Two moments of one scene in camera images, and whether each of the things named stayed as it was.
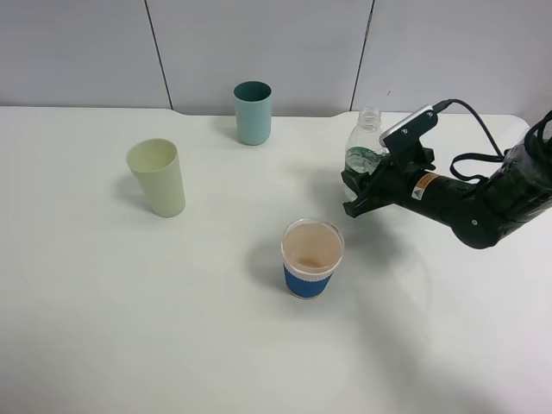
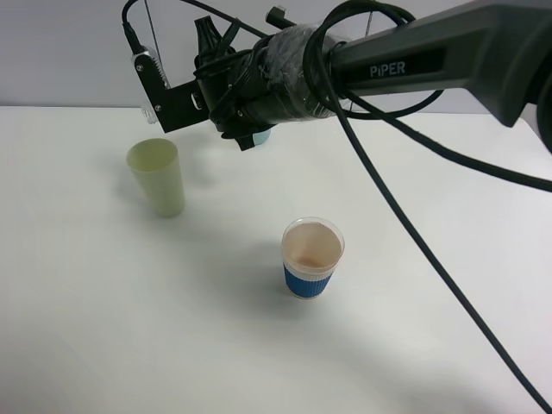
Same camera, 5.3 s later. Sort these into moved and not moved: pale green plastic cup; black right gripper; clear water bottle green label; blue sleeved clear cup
Moved: black right gripper; clear water bottle green label
Not moved: pale green plastic cup; blue sleeved clear cup
